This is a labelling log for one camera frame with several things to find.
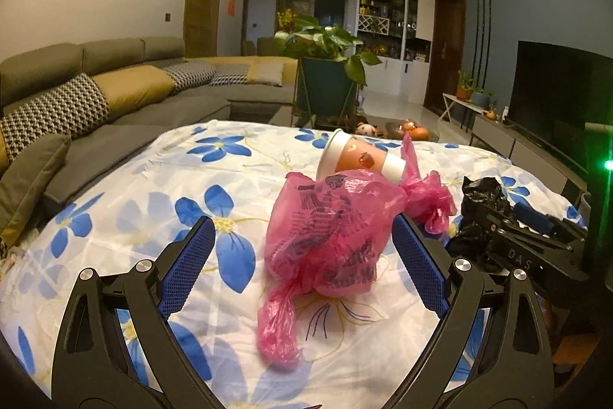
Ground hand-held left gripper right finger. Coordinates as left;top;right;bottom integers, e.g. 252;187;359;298
387;212;555;409

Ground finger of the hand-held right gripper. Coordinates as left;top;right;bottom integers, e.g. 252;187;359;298
513;199;587;243
462;198;520;242

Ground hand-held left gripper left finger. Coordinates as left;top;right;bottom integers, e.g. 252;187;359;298
49;215;217;409

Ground black plastic bag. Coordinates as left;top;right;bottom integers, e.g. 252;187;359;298
445;176;518;257

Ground pink plastic bag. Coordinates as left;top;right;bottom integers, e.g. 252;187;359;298
256;133;457;366

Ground grey television console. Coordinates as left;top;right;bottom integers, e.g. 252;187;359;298
470;111;591;195

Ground blue floral white cloth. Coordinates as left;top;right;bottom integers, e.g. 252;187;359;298
0;119;591;409

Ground glass coffee table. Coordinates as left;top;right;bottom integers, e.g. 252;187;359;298
382;119;442;145

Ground orange object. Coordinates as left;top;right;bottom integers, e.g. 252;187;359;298
541;308;600;368

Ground orange fruits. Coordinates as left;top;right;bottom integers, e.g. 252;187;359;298
400;119;430;142

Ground small potted plant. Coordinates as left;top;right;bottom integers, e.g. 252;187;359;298
472;88;497;111
456;70;476;102

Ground white side table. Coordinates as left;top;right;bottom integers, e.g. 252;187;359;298
441;93;480;130

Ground black television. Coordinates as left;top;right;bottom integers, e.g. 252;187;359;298
506;40;613;176

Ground orange white paper cup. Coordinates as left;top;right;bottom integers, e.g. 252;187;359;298
316;128;409;186

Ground dark wooden door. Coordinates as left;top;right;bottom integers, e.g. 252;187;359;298
423;0;469;116

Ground grey cushion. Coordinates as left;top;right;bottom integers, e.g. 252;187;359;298
0;132;72;247

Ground yellow cushion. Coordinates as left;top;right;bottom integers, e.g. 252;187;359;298
93;65;176;115
245;57;284;86

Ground small patterned cushion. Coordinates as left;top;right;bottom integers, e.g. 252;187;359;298
208;65;251;87
163;61;217;94

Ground teal planter stand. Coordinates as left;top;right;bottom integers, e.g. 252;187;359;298
291;57;361;128

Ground large houndstooth cushion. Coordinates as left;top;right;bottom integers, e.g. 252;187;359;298
0;72;111;141

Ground white display cabinet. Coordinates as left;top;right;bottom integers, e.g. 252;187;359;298
357;0;435;104

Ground grey sectional sofa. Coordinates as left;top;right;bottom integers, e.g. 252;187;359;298
0;36;300;247

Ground green chairs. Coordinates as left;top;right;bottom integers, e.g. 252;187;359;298
241;36;284;58

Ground green leafy plant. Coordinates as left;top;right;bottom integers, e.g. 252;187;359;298
274;13;382;87

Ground light wooden door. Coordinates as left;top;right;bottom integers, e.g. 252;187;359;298
183;0;224;58

